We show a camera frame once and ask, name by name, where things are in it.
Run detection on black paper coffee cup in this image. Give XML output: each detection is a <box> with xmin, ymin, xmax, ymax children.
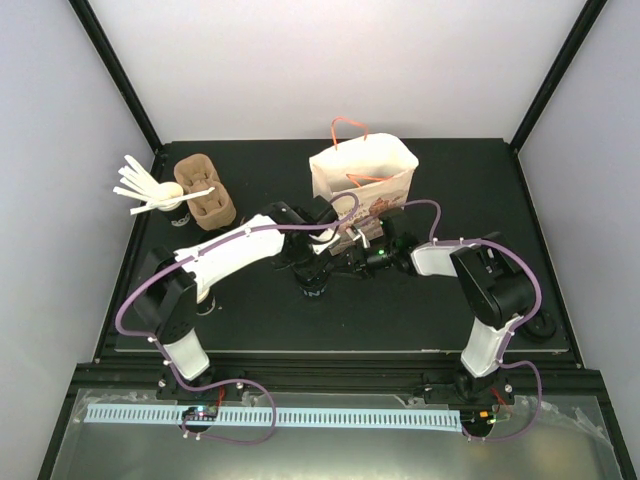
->
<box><xmin>295</xmin><ymin>272</ymin><xmax>330</xmax><ymax>299</ymax></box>
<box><xmin>196</xmin><ymin>291</ymin><xmax>216</xmax><ymax>316</ymax></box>

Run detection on cream bear-print paper bag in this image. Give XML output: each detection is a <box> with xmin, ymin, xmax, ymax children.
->
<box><xmin>309</xmin><ymin>117</ymin><xmax>419</xmax><ymax>254</ymax></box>

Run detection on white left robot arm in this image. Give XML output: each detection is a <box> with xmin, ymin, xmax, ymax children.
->
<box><xmin>118</xmin><ymin>197</ymin><xmax>342</xmax><ymax>399</ymax></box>

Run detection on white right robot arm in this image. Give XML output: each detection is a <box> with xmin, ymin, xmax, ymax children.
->
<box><xmin>346</xmin><ymin>208</ymin><xmax>542</xmax><ymax>403</ymax></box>

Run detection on stacked brown pulp cup carriers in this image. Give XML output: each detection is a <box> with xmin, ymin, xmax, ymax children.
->
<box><xmin>174</xmin><ymin>153</ymin><xmax>236</xmax><ymax>231</ymax></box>

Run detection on white plastic stirrers bundle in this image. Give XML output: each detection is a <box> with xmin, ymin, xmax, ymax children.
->
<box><xmin>113</xmin><ymin>155</ymin><xmax>216</xmax><ymax>216</ymax></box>

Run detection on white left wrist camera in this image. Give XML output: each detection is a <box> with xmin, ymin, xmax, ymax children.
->
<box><xmin>309</xmin><ymin>229</ymin><xmax>343</xmax><ymax>257</ymax></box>

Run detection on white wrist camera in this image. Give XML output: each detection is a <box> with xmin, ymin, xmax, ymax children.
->
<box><xmin>309</xmin><ymin>229</ymin><xmax>343</xmax><ymax>257</ymax></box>
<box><xmin>345</xmin><ymin>225</ymin><xmax>370</xmax><ymax>249</ymax></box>

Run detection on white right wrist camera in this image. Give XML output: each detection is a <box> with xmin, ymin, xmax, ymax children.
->
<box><xmin>345</xmin><ymin>225</ymin><xmax>370</xmax><ymax>249</ymax></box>

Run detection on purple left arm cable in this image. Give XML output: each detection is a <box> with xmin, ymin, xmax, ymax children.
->
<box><xmin>114</xmin><ymin>192</ymin><xmax>277</xmax><ymax>445</ymax></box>

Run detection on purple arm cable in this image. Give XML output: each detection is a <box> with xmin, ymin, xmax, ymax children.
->
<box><xmin>359</xmin><ymin>199</ymin><xmax>545</xmax><ymax>444</ymax></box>
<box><xmin>114</xmin><ymin>192</ymin><xmax>277</xmax><ymax>445</ymax></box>

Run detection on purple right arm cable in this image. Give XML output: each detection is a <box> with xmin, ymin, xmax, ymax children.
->
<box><xmin>359</xmin><ymin>199</ymin><xmax>545</xmax><ymax>444</ymax></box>

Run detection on black frame foot knob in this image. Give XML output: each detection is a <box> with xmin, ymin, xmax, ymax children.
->
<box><xmin>520</xmin><ymin>310</ymin><xmax>557</xmax><ymax>343</ymax></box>

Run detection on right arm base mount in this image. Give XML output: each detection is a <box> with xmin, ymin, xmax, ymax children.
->
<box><xmin>418</xmin><ymin>368</ymin><xmax>514</xmax><ymax>406</ymax></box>

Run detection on light blue slotted cable duct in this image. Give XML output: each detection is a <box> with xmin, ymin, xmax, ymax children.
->
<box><xmin>84</xmin><ymin>404</ymin><xmax>462</xmax><ymax>433</ymax></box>

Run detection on black aluminium front rail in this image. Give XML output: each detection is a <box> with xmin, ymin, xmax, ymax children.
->
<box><xmin>68</xmin><ymin>354</ymin><xmax>609</xmax><ymax>401</ymax></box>

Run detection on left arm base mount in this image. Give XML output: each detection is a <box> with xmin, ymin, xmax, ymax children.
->
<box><xmin>155</xmin><ymin>367</ymin><xmax>246</xmax><ymax>401</ymax></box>

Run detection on left black frame post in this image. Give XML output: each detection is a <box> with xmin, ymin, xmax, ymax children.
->
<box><xmin>68</xmin><ymin>0</ymin><xmax>163</xmax><ymax>154</ymax></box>

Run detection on black frame post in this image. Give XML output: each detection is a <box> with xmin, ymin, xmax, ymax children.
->
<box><xmin>68</xmin><ymin>0</ymin><xmax>163</xmax><ymax>154</ymax></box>
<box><xmin>510</xmin><ymin>0</ymin><xmax>608</xmax><ymax>154</ymax></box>

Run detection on right black frame post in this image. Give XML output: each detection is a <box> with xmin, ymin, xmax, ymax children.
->
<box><xmin>510</xmin><ymin>0</ymin><xmax>608</xmax><ymax>154</ymax></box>

